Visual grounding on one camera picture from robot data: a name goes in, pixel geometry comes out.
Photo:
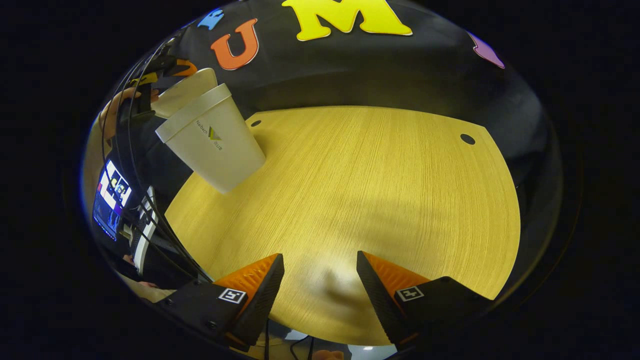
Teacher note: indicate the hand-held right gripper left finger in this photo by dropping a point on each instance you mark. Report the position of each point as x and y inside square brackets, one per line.
[262, 300]

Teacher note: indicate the white side desk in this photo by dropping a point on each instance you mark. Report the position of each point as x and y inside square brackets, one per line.
[146, 235]

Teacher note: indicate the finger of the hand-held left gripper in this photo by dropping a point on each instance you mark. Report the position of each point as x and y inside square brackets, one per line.
[165, 67]

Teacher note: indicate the computer monitor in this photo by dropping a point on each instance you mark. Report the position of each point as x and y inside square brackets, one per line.
[112, 197]

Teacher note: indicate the white desktop garbage bin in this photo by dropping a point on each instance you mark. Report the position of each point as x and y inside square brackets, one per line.
[210, 150]

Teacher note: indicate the black backdrop cloth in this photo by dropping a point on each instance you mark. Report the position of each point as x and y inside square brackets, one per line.
[350, 70]

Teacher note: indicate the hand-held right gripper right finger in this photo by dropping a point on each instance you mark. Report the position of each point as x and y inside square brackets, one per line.
[380, 300]

